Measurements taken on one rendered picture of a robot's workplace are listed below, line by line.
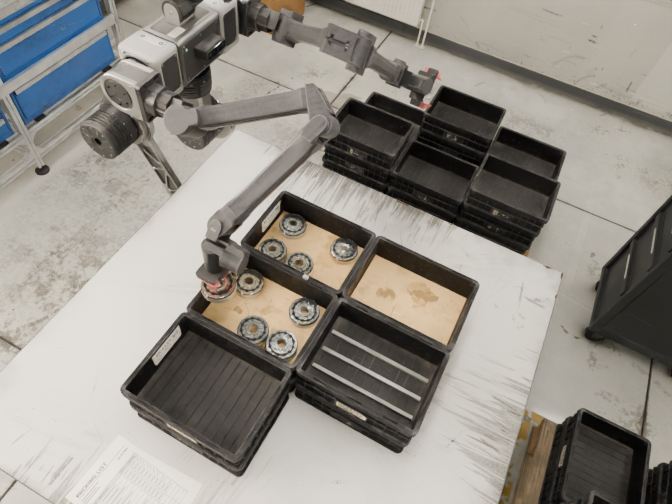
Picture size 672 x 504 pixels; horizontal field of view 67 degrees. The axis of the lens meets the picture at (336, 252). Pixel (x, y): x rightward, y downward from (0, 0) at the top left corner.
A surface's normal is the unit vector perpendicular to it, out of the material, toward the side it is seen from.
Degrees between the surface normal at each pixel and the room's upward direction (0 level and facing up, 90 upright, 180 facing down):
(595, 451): 0
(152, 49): 0
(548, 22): 90
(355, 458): 0
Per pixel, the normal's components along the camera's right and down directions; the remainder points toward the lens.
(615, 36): -0.45, 0.70
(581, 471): 0.10, -0.57
